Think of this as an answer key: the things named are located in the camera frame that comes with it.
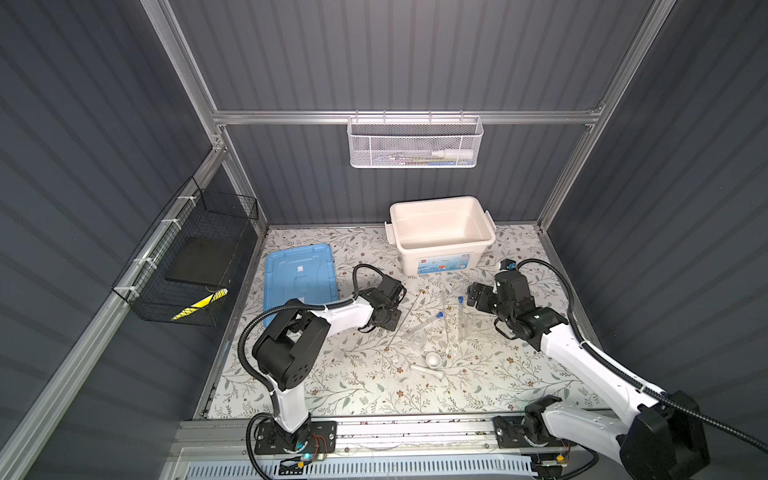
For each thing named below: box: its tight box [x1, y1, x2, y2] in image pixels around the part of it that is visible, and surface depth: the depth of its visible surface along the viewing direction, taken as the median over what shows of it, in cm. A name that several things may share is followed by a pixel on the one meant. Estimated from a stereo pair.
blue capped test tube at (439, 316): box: [403, 311, 445, 339], surface depth 96 cm
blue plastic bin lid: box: [264, 243, 339, 328], surface depth 108 cm
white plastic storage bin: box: [384, 196, 496, 276], surface depth 108 cm
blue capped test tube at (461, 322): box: [458, 296, 466, 343], surface depth 95 cm
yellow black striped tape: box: [171, 288, 229, 321], surface depth 69 cm
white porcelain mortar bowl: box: [426, 352, 442, 369], surface depth 86 cm
